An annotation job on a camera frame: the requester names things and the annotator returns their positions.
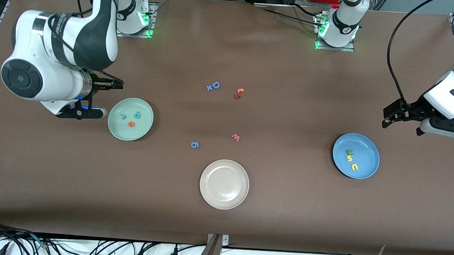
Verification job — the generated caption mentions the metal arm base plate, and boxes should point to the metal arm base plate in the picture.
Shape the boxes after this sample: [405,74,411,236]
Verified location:
[315,11,357,52]
[117,0,158,39]

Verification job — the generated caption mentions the black cable on table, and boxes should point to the black cable on table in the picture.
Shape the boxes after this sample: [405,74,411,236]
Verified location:
[255,2,322,26]

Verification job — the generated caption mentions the beige plate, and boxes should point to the beige plate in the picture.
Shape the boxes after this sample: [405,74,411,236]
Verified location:
[198,158,251,211]

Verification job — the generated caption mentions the teal cable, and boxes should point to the teal cable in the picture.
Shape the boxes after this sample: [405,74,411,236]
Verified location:
[28,233,50,249]

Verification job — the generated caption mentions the blue plate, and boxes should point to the blue plate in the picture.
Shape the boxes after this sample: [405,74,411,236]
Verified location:
[331,132,381,180]

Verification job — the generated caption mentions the pale green plate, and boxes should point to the pale green plate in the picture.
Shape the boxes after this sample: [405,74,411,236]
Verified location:
[106,96,155,143]

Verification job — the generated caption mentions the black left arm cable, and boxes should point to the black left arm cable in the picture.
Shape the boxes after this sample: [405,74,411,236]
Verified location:
[385,0,454,109]

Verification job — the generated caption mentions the metal clamp bracket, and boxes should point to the metal clamp bracket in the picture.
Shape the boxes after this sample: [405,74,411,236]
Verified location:
[196,233,230,255]

